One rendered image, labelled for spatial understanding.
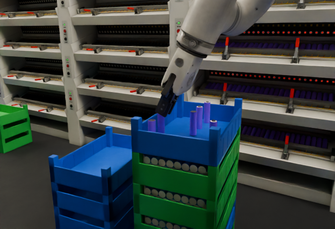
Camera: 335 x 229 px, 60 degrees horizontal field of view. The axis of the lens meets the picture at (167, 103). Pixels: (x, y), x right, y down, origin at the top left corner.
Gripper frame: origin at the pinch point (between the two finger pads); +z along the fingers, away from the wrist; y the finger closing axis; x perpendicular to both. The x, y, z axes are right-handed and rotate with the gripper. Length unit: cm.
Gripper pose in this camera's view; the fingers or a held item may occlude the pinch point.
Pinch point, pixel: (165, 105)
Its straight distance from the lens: 71.2
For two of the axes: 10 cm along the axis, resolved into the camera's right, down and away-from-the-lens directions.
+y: 3.9, -2.2, 8.9
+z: -3.9, 8.4, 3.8
